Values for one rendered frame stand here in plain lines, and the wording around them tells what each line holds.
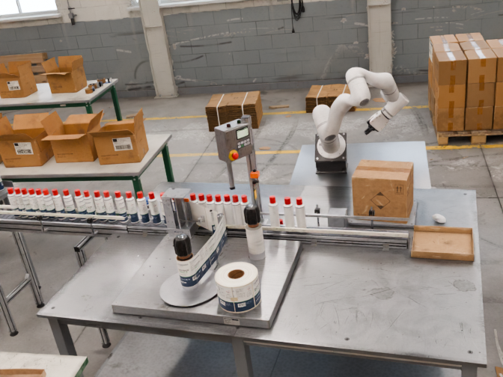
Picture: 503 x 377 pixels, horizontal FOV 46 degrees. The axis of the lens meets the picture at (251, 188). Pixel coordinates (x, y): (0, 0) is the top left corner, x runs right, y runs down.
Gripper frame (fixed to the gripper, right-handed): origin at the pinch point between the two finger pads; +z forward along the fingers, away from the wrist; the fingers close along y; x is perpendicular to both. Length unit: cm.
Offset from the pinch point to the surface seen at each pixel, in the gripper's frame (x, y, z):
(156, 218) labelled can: -47, -80, 109
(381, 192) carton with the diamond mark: -66, -3, 5
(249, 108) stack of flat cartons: 322, 46, 152
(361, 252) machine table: -94, -2, 28
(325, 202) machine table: -35, -3, 42
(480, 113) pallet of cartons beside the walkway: 202, 188, -37
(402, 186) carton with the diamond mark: -70, 0, -7
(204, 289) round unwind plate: -120, -64, 81
